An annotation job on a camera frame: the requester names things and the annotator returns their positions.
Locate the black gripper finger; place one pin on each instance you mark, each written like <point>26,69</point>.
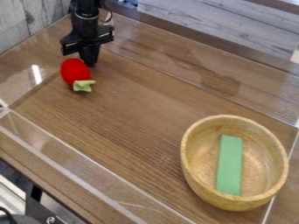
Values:
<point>95,49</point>
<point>86,56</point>

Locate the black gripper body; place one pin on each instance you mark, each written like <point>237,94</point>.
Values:
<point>74,42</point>

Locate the red plush strawberry toy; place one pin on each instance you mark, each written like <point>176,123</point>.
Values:
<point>77,75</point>

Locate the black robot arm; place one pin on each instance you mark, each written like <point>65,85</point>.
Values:
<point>90,29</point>

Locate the green rectangular block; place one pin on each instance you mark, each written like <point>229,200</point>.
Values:
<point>230,165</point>

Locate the wooden oval bowl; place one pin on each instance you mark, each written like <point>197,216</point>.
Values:
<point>265,161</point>

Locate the clear acrylic corner bracket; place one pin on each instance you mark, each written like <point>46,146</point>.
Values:
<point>109,20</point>

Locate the clear acrylic tray wall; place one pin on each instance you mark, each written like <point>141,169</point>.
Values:
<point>85,186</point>

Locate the black table frame leg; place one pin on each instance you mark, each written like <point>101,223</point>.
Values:
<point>37,210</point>

